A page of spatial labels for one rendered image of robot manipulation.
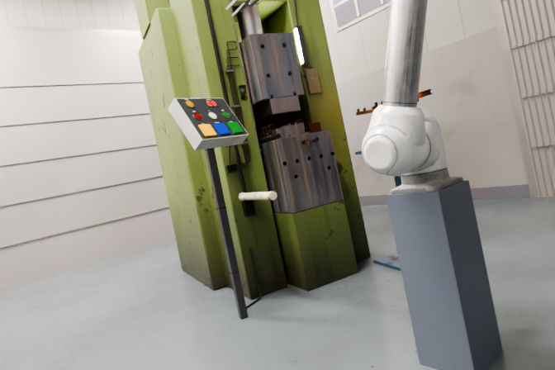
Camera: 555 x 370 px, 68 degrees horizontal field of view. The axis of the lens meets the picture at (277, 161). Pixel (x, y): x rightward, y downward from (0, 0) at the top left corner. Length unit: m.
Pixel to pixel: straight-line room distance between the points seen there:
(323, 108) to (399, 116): 1.66
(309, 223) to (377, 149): 1.36
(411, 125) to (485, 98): 3.27
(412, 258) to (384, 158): 0.43
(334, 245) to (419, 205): 1.26
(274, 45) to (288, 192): 0.91
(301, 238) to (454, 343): 1.20
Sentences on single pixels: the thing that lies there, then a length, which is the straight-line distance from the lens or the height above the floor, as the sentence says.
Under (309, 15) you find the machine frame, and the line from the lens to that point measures 3.01.
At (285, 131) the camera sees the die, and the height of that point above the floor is 0.95.
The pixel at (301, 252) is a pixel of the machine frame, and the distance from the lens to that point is 2.49.
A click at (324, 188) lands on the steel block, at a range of 2.55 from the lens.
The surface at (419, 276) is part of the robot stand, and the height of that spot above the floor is 0.32.
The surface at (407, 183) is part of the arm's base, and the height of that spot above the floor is 0.63.
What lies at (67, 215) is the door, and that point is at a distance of 5.68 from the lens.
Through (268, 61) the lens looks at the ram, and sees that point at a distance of 2.58.
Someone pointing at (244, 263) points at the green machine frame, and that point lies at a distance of 2.56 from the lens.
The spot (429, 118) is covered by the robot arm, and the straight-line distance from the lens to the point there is 1.44.
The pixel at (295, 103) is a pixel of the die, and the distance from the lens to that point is 2.59.
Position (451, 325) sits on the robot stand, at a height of 0.17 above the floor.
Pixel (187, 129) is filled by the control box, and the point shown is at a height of 1.03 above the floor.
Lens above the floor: 0.79
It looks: level
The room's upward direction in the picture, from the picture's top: 11 degrees counter-clockwise
